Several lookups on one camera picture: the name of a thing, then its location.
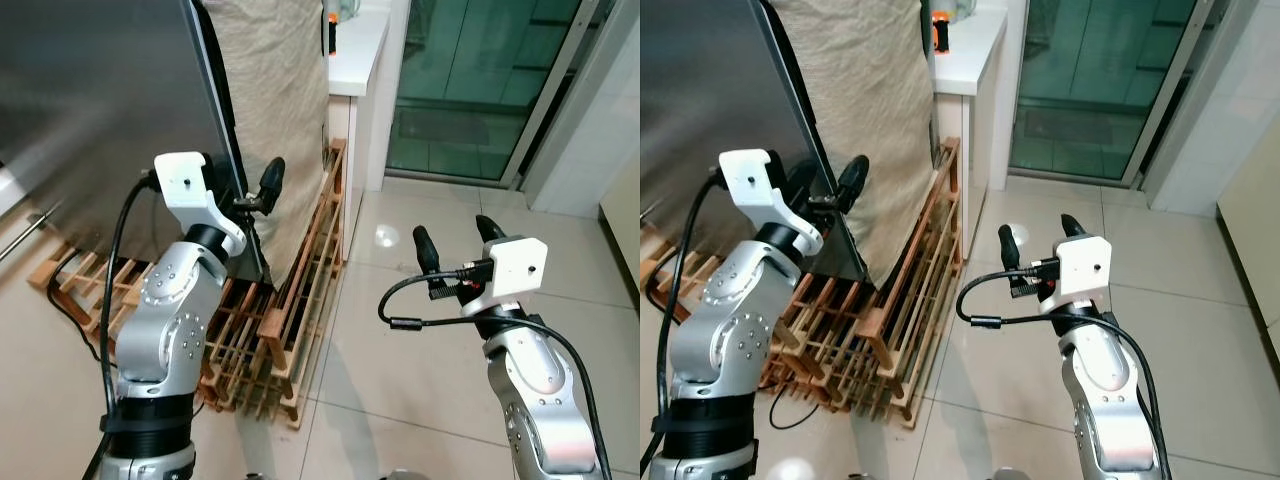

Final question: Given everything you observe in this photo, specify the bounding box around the beige cloth fridge cover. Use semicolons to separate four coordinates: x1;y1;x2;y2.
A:
768;0;937;291
203;0;332;293

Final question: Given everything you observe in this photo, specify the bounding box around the wooden slatted rack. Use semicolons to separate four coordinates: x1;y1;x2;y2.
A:
640;138;963;431
28;138;348;431

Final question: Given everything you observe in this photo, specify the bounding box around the white counter cabinet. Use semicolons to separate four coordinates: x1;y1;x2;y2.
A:
930;0;1009;256
325;0;393;263

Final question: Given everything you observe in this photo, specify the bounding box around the glass sliding door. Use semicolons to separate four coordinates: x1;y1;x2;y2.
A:
385;0;601;191
1005;0;1216;189

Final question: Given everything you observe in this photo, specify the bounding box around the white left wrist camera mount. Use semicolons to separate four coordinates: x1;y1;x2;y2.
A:
153;150;248;258
718;148;826;258

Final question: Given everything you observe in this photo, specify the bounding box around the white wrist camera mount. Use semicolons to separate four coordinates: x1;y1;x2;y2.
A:
718;148;826;258
1040;236;1113;313
153;150;248;258
460;237;549;321

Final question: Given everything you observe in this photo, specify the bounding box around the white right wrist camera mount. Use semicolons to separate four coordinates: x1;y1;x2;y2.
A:
460;237;549;321
1040;236;1113;313

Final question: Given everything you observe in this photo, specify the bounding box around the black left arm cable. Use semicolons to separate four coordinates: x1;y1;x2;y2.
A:
655;168;723;471
95;170;161;480

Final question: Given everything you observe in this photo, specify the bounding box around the black power cable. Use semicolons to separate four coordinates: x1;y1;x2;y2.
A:
642;262;819;433
42;250;121;341

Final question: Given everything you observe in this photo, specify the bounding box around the steel cabinet handle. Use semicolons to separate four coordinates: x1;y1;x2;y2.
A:
0;205;63;263

